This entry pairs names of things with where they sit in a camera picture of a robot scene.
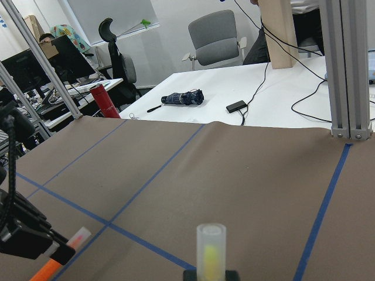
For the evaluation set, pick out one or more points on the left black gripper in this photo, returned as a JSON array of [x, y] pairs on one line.
[[26, 234]]

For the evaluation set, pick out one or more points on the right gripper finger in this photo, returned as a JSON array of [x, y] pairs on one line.
[[230, 275]]

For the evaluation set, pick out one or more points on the orange highlighter pen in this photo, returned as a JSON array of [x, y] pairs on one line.
[[62, 256]]

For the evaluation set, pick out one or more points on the yellow highlighter pen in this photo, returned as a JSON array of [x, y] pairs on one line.
[[210, 248]]

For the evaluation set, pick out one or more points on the red bottle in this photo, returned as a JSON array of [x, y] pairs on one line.
[[103, 101]]

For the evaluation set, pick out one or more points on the small black box device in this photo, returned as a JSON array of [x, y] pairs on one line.
[[236, 106]]

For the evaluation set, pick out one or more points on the blue folded umbrella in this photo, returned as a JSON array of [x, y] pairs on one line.
[[192, 97]]

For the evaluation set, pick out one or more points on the grey office chair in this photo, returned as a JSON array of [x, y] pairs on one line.
[[214, 37]]

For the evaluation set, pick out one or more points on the aluminium frame post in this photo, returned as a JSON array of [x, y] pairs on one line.
[[344, 29]]

